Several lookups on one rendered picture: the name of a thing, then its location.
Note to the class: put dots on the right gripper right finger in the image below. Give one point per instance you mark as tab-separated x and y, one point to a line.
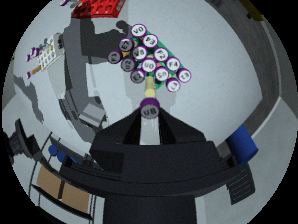
178	132

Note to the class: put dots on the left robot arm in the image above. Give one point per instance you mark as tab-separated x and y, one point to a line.
14	142

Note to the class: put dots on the green tube rack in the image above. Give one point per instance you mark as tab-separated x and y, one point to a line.
150	52

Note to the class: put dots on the red tube rack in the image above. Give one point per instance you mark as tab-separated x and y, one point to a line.
112	11

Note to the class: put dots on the orange tube with purple cap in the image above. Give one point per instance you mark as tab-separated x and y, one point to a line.
28	74

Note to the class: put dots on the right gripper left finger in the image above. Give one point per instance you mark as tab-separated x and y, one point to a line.
122	130

